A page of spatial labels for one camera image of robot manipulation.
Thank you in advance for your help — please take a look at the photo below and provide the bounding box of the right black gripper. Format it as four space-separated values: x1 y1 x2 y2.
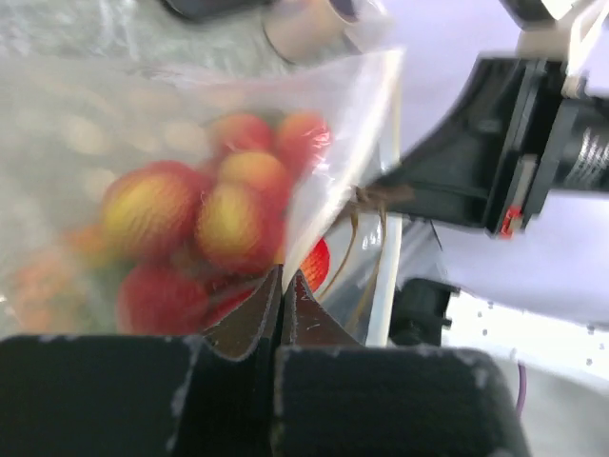
371 57 608 237

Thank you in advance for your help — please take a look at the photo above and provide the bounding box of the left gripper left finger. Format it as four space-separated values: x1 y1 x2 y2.
1 268 282 456

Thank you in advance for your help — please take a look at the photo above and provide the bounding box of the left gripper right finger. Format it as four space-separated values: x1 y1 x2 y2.
275 276 530 456

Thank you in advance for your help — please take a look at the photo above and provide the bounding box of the red toy strawberries bunch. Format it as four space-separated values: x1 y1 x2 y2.
99 109 415 337

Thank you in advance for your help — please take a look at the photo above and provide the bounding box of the polka dot zip bag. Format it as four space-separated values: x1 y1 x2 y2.
1 50 403 337

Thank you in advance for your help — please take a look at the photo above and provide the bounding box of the toy pineapple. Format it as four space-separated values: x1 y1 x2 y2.
12 223 114 333

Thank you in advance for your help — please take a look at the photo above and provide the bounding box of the beige paper cup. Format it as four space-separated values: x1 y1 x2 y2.
263 0 358 63

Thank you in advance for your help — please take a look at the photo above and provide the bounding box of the black plastic tray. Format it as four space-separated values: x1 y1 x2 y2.
161 0 270 22

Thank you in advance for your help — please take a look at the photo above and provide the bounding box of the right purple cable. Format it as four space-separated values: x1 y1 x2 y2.
514 364 532 420

